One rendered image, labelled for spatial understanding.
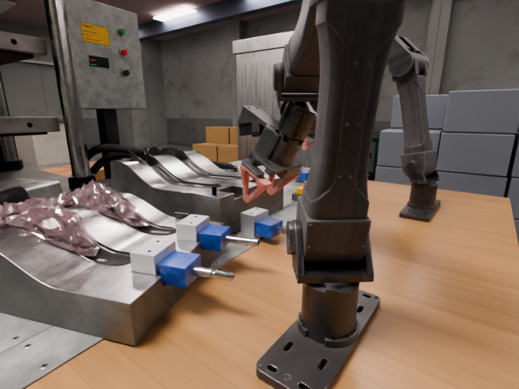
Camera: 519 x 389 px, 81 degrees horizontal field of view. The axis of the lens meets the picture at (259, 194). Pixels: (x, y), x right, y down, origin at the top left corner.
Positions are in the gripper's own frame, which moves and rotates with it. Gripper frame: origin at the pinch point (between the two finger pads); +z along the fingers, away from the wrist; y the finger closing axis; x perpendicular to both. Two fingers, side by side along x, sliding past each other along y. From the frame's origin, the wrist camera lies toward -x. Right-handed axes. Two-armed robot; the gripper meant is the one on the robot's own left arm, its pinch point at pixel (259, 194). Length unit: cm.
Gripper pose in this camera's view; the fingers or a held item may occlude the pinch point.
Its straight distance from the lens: 62.2
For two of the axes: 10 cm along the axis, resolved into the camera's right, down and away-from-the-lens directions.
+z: -3.9, 7.6, 5.2
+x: 6.9, 6.1, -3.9
